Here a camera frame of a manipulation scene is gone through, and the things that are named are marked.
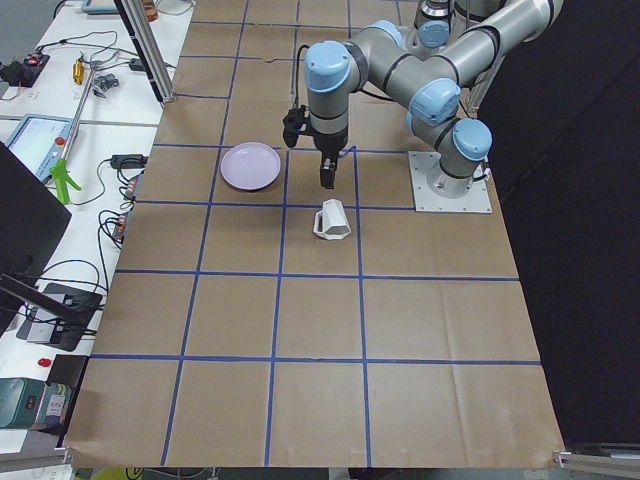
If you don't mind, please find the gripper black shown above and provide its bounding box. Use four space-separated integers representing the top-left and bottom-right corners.
313 130 348 189

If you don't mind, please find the white angular cup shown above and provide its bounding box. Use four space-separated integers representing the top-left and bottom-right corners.
313 199 351 240

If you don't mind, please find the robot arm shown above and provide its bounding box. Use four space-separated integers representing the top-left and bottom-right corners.
414 0 452 49
283 1 563 198

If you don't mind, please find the lilac plate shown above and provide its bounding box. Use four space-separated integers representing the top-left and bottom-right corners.
220 142 281 191

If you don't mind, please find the black power adapter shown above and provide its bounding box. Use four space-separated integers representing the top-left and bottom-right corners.
109 154 148 169

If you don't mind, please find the green reacher grabber tool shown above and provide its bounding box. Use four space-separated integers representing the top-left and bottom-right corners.
50 55 96 205

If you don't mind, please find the blue teach pendant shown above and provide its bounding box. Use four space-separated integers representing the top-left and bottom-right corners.
5 113 72 183

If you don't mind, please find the black monitor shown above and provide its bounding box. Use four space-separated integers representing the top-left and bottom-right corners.
0 140 74 341

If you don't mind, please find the black hub box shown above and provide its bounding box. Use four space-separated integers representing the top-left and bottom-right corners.
16 283 103 352

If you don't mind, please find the green box device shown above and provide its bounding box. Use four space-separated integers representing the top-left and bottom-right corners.
1 377 72 430

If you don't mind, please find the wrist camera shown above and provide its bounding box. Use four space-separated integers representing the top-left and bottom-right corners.
282 105 307 148

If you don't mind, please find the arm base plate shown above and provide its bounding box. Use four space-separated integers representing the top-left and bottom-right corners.
407 151 493 214

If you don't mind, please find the aluminium frame post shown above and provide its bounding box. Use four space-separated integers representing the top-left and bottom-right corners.
114 0 175 104

